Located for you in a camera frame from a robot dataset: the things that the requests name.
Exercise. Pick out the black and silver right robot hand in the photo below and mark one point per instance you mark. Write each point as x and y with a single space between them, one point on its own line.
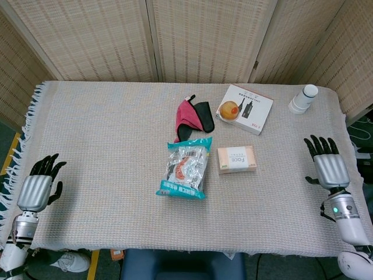
332 169

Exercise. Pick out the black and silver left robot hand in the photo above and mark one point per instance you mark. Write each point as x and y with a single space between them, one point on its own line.
33 191

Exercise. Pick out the beige tissue box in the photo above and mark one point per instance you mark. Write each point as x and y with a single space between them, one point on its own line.
236 160

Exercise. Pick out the white and silver right robot arm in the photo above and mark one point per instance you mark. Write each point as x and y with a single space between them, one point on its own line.
346 216

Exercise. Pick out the white and silver left robot arm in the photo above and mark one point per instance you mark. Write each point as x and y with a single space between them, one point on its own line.
20 230

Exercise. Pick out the white printed product box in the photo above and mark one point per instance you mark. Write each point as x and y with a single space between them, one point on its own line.
256 108

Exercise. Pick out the yellow floor tape strip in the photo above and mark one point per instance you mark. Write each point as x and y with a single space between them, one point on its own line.
93 265
10 153

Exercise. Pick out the beige woven fringed tablecloth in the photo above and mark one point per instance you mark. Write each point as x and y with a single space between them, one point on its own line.
110 175

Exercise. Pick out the white sneaker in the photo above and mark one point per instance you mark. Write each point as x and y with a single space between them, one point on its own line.
73 261

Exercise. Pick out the woven folding screen panel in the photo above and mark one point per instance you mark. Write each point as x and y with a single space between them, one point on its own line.
87 38
352 67
14 81
209 38
294 38

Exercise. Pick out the small orange packet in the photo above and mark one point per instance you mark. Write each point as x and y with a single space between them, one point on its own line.
117 254

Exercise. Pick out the orange jelly cup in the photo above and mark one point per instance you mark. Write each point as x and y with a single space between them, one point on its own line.
228 111

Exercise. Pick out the brass screen hinge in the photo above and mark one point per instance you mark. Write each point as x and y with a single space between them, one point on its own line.
256 64

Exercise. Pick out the black cloth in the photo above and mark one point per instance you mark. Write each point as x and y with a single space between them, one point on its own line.
205 115

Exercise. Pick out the teal and clear snack bag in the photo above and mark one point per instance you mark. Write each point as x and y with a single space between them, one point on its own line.
185 169

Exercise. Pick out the pink cloth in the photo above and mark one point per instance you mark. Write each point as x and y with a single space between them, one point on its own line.
186 115

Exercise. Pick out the blue padded seat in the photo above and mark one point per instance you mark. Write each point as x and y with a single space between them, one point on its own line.
180 266

